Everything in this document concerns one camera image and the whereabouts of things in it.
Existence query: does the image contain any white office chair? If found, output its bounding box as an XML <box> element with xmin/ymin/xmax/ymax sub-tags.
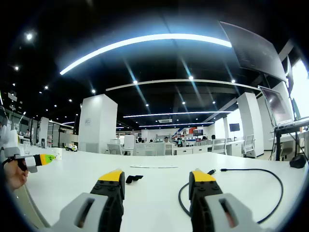
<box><xmin>107</xmin><ymin>143</ymin><xmax>124</xmax><ymax>156</ymax></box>
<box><xmin>242</xmin><ymin>134</ymin><xmax>256</xmax><ymax>158</ymax></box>
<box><xmin>211</xmin><ymin>138</ymin><xmax>227</xmax><ymax>155</ymax></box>

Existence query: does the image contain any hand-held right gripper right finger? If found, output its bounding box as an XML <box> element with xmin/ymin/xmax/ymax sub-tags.
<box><xmin>189</xmin><ymin>169</ymin><xmax>264</xmax><ymax>232</ymax></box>

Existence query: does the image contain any black computer mouse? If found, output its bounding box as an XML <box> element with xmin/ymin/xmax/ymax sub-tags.
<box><xmin>289</xmin><ymin>154</ymin><xmax>308</xmax><ymax>169</ymax></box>

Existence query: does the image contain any curved ceiling light strip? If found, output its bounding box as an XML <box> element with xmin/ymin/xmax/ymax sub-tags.
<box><xmin>59</xmin><ymin>33</ymin><xmax>233</xmax><ymax>76</ymax></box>

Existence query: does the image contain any white square pillar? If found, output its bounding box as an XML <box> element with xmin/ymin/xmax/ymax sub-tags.
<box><xmin>78</xmin><ymin>93</ymin><xmax>119</xmax><ymax>154</ymax></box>
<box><xmin>236</xmin><ymin>91</ymin><xmax>266</xmax><ymax>158</ymax></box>

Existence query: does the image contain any white flat power strip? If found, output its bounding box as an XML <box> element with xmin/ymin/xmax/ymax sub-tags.
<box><xmin>129</xmin><ymin>164</ymin><xmax>179</xmax><ymax>169</ymax></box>

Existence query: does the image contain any small yellow black device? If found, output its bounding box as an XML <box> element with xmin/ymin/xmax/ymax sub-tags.
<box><xmin>63</xmin><ymin>144</ymin><xmax>79</xmax><ymax>153</ymax></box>

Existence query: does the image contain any black Velcro strap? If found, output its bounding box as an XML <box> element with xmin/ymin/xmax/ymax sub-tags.
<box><xmin>125</xmin><ymin>174</ymin><xmax>144</xmax><ymax>185</ymax></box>

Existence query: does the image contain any open laptop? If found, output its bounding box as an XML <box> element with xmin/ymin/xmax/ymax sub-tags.
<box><xmin>257</xmin><ymin>85</ymin><xmax>309</xmax><ymax>127</ymax></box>

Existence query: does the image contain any black charging cable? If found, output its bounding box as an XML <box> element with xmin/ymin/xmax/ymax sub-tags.
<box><xmin>178</xmin><ymin>167</ymin><xmax>284</xmax><ymax>224</ymax></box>

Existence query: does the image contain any large hanging dark screen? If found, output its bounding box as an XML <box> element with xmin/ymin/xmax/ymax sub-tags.
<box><xmin>219</xmin><ymin>20</ymin><xmax>288</xmax><ymax>83</ymax></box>

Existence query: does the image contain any white desk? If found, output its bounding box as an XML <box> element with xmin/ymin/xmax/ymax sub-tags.
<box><xmin>14</xmin><ymin>147</ymin><xmax>309</xmax><ymax>232</ymax></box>

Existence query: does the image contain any black laptop stand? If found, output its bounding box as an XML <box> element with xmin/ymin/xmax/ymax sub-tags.
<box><xmin>269</xmin><ymin>125</ymin><xmax>309</xmax><ymax>161</ymax></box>

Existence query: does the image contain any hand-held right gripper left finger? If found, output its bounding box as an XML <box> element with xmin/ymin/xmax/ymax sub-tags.
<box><xmin>48</xmin><ymin>169</ymin><xmax>126</xmax><ymax>232</ymax></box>

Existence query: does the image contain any person's left hand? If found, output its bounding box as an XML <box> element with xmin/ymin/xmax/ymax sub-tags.
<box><xmin>3</xmin><ymin>162</ymin><xmax>29</xmax><ymax>192</ymax></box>

